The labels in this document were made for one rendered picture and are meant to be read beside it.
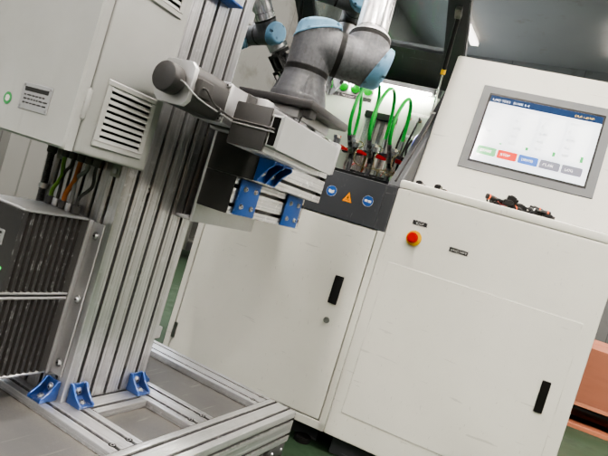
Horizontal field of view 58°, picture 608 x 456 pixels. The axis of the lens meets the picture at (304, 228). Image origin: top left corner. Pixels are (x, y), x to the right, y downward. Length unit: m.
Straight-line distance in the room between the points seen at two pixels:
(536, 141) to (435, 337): 0.81
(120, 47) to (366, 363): 1.28
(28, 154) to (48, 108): 3.20
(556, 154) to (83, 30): 1.63
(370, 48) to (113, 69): 0.67
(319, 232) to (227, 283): 0.41
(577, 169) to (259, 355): 1.31
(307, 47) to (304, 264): 0.82
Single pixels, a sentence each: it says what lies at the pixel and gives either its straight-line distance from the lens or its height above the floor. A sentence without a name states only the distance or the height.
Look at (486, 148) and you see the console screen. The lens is 2.17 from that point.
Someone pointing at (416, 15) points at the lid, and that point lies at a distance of 2.37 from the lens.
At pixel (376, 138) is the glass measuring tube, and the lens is 2.48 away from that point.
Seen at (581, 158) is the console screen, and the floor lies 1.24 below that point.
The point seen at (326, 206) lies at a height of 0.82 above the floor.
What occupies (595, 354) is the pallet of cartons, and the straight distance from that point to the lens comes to 3.81.
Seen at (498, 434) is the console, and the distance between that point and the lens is 1.92.
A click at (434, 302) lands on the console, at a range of 1.87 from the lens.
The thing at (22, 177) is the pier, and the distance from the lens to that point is 4.34.
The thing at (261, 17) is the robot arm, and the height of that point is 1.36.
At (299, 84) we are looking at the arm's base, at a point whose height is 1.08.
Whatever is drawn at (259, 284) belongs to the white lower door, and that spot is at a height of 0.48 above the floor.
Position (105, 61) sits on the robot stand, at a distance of 1.11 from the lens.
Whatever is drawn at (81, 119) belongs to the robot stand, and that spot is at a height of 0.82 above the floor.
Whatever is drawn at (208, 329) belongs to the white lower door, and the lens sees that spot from 2.13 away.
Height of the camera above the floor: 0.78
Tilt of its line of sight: 2 degrees down
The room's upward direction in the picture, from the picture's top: 17 degrees clockwise
